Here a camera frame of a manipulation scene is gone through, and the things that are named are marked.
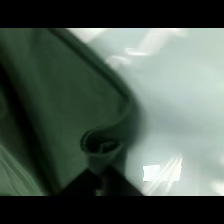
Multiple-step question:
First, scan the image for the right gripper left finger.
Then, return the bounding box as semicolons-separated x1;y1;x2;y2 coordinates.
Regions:
61;166;103;197

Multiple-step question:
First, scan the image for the dark green T-shirt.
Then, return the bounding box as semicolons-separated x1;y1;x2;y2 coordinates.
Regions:
0;28;143;197

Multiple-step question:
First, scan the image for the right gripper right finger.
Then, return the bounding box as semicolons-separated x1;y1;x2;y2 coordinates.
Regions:
101;163;145;197

